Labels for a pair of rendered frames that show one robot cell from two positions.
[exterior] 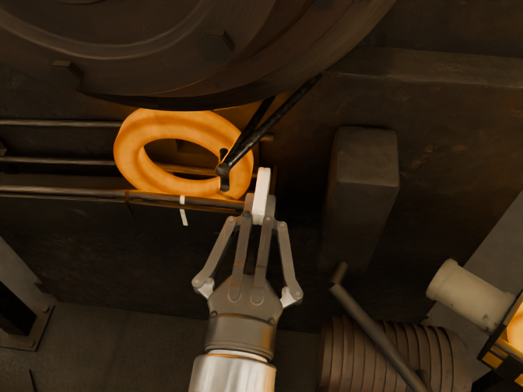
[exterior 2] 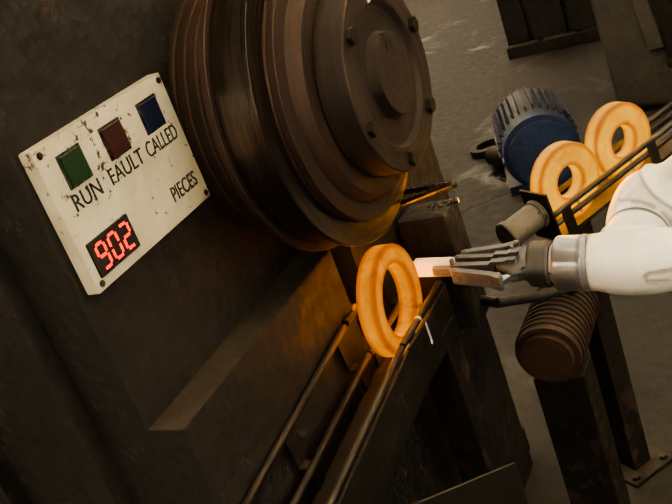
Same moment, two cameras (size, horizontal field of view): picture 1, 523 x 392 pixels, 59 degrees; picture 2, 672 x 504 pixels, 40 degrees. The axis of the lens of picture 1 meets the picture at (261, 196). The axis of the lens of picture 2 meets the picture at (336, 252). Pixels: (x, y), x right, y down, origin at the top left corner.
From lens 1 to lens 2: 1.38 m
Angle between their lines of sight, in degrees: 58
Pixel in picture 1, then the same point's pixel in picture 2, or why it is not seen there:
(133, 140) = (378, 289)
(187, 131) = (389, 252)
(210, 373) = (563, 247)
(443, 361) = not seen: hidden behind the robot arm
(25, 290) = not seen: outside the picture
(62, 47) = (405, 145)
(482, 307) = (532, 211)
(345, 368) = (561, 323)
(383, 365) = (561, 307)
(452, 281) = (513, 222)
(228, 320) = (531, 248)
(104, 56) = (413, 139)
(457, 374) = not seen: hidden behind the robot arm
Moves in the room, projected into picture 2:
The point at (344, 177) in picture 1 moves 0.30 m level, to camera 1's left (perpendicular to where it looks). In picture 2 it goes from (442, 213) to (407, 300)
